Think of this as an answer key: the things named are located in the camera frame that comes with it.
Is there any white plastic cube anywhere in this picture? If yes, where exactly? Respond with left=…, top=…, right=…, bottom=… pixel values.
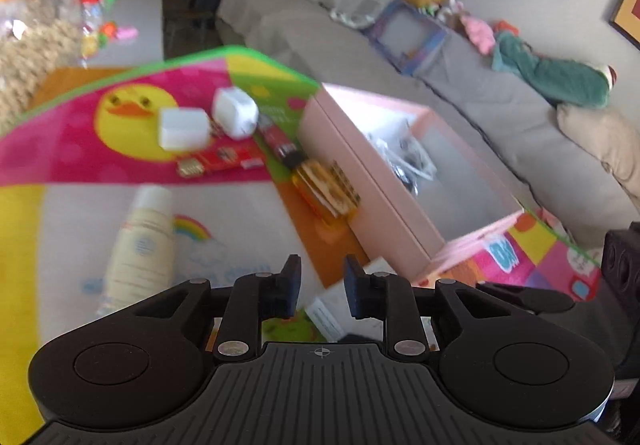
left=158, top=107, right=212, bottom=152

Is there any grey covered sofa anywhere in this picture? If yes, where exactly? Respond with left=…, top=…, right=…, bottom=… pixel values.
left=215, top=0, right=640, bottom=246

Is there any amber bottle with patterned label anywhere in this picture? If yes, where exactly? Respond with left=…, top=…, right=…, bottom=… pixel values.
left=291, top=158, right=362, bottom=227

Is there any white paper leaflet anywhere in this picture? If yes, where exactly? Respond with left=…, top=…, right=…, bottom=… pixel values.
left=304, top=270, right=397, bottom=342

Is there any purple picture box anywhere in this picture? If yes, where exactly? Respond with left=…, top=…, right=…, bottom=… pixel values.
left=366, top=0, right=452, bottom=76

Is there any red circuit board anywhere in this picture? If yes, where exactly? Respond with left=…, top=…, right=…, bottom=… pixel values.
left=176, top=144, right=265, bottom=178

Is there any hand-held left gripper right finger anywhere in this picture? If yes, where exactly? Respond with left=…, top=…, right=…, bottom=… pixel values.
left=344, top=255, right=511, bottom=361

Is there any red tube with dark cap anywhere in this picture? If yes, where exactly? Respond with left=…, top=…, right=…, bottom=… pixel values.
left=256, top=116, right=305, bottom=170

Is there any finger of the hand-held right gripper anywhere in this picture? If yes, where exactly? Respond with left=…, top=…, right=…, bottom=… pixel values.
left=477, top=282, right=577, bottom=316

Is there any cream lotion bottle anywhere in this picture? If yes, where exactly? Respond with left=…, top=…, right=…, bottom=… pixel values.
left=96, top=185, right=176, bottom=317

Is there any glass jar of snacks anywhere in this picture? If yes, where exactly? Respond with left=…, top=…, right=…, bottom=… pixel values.
left=0, top=0, right=87, bottom=126

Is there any pink plush toy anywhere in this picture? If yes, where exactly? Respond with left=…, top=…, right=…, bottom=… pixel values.
left=459, top=14, right=502, bottom=56

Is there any white side table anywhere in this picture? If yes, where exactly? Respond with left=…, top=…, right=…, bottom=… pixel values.
left=81, top=0, right=166, bottom=72

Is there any white rounded charger cube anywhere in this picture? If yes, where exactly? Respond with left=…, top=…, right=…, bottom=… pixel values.
left=210, top=87, right=260, bottom=141

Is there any pink cardboard box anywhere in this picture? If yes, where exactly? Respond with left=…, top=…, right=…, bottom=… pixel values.
left=298, top=84, right=527, bottom=287

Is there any colourful cartoon play mat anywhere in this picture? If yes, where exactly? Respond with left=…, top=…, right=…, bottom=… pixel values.
left=0, top=46, right=603, bottom=428

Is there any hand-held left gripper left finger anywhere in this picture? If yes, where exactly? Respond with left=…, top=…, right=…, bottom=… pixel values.
left=132, top=254, right=302, bottom=361

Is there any beige cushion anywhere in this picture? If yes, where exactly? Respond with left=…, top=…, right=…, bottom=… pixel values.
left=556, top=103, right=640, bottom=212

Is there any red framed picture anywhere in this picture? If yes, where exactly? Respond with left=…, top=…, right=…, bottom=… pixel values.
left=608, top=0, right=640, bottom=50

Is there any teal blanket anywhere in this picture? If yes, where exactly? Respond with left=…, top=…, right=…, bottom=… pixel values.
left=491, top=31, right=614, bottom=108

